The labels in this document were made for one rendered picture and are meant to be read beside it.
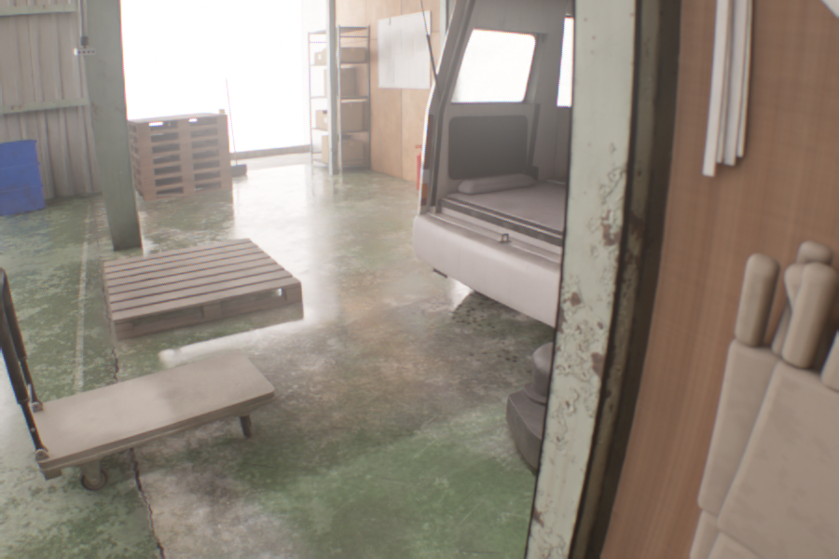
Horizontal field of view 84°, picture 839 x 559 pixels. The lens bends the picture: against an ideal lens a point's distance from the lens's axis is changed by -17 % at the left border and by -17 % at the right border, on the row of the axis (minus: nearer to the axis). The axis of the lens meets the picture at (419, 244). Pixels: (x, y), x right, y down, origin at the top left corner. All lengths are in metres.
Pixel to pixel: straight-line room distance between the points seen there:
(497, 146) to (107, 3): 3.20
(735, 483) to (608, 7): 0.28
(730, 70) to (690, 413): 0.21
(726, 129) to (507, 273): 2.12
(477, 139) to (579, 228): 2.80
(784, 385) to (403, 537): 1.52
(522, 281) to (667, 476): 1.99
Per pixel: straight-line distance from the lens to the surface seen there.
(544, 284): 2.26
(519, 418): 1.97
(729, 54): 0.32
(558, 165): 3.63
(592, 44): 0.35
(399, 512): 1.81
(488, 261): 2.49
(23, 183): 7.24
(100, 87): 4.73
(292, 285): 3.27
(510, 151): 3.32
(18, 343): 2.14
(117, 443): 1.97
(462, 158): 3.10
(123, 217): 4.84
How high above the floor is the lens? 1.28
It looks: 17 degrees down
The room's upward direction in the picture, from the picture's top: straight up
